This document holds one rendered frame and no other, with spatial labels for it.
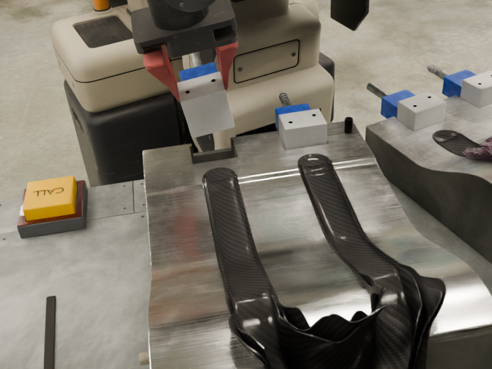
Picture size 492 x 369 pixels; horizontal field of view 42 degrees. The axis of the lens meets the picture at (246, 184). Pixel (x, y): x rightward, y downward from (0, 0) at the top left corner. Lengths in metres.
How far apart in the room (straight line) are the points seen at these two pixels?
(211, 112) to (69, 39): 0.67
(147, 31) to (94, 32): 0.70
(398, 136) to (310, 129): 0.14
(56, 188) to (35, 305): 0.17
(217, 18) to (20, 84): 2.55
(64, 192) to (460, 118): 0.52
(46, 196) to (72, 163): 1.64
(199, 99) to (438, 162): 0.30
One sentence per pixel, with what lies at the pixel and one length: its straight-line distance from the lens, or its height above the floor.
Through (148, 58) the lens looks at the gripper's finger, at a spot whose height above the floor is 1.03.
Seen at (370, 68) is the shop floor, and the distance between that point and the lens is 2.93.
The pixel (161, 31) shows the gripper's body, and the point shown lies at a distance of 0.65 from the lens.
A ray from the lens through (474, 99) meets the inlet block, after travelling 0.92.
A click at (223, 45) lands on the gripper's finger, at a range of 0.65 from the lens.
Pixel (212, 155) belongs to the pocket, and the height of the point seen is 0.87.
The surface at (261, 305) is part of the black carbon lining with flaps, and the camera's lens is 0.52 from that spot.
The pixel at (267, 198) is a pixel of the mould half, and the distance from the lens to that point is 0.67.
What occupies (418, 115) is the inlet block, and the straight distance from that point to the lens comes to 0.84.
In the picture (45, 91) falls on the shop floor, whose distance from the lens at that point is 3.03.
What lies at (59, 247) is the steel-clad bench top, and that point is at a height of 0.80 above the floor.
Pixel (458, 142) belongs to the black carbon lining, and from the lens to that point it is 0.84.
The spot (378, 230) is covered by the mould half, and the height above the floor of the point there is 0.88.
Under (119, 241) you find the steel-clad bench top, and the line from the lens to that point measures 0.78.
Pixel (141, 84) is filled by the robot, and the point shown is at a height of 0.73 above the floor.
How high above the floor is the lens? 1.30
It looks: 36 degrees down
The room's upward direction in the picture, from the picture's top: 5 degrees counter-clockwise
